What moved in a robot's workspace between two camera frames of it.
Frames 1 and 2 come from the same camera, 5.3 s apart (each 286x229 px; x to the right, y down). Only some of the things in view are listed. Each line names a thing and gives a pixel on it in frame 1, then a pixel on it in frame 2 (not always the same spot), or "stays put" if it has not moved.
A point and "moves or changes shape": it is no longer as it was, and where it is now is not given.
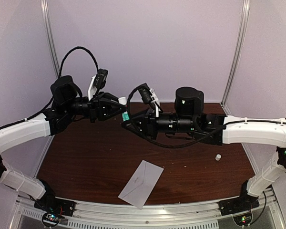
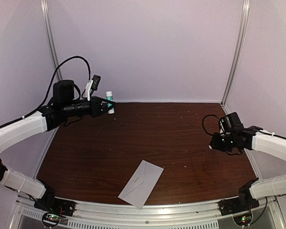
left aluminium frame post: (45, 6) stays put
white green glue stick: (123, 100) moves or changes shape
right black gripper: (147, 122) → (215, 145)
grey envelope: (139, 189) stays put
